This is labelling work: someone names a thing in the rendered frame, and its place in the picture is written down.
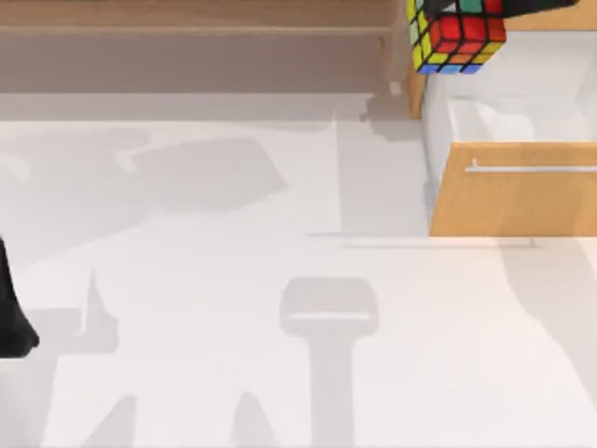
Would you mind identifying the multicoloured puzzle cube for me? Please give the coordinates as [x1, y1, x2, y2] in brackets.
[405, 0, 508, 77]

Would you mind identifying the grey drawer inside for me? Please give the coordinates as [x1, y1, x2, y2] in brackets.
[421, 69, 597, 188]

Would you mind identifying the pale wooden drawer front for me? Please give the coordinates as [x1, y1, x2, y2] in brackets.
[428, 141, 597, 238]

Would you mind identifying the wooden cupboard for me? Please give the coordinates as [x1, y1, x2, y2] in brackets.
[0, 0, 428, 121]

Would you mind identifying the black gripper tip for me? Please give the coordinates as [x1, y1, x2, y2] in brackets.
[0, 237, 41, 361]

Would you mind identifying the long metal drawer handle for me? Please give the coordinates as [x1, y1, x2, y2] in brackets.
[464, 158, 597, 175]

